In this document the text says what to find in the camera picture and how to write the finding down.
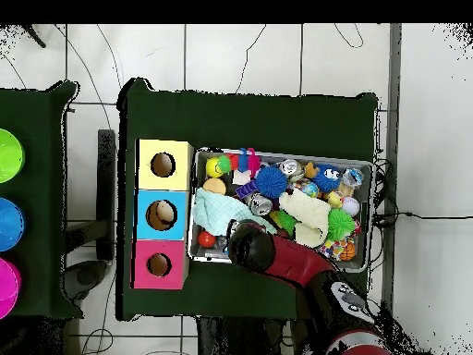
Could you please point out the blue spiky rubber ball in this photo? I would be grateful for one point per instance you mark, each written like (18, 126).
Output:
(271, 182)

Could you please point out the wooden three-hole box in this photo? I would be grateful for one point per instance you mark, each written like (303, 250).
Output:
(177, 177)

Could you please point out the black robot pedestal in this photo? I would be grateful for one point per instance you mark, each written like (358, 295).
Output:
(240, 340)

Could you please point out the dark slanted rod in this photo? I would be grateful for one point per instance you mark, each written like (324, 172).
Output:
(37, 39)

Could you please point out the black upright panel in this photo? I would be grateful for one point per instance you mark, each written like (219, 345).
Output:
(106, 185)

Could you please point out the white baseball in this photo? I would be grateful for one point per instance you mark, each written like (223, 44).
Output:
(351, 206)

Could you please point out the dark green table cloth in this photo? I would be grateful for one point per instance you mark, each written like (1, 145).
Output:
(37, 111)
(240, 122)

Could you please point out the yellow smiley ball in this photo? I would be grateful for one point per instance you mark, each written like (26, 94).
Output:
(212, 168)

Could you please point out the round orange sponge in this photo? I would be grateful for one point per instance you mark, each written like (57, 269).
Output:
(214, 186)

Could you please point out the mint green cloth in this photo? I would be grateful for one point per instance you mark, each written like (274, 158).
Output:
(218, 210)

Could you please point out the silver-top drink can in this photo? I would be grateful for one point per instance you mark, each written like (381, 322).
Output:
(290, 167)

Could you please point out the red ball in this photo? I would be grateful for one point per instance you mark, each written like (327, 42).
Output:
(207, 239)

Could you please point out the rainbow spiky caterpillar toy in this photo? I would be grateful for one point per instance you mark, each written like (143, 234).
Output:
(253, 162)

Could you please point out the shallow silver mesh bin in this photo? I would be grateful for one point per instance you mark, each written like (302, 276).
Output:
(354, 259)

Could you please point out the cream knit cloth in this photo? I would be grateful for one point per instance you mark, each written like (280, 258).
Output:
(306, 214)

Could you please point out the green spiky rubber ball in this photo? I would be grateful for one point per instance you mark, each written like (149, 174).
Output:
(340, 225)

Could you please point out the pink plastic bowl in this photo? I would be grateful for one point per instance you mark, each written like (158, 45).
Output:
(9, 288)

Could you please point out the green plastic bowl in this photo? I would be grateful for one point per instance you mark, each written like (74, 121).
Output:
(11, 155)

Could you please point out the blue plastic bowl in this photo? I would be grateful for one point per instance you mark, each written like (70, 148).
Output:
(11, 223)

